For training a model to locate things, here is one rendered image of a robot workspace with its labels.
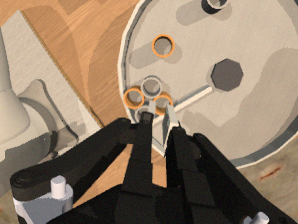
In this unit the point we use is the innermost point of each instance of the bronze bushing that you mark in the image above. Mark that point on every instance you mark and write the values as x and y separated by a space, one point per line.
131 104
163 36
161 111

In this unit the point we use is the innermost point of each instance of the grey metal bushing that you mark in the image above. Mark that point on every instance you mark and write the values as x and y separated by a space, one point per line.
149 94
137 114
210 9

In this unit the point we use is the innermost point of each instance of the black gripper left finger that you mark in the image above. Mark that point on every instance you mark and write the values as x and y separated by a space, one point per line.
49 189

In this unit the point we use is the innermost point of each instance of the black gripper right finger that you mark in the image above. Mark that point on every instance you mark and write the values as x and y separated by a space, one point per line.
233 194

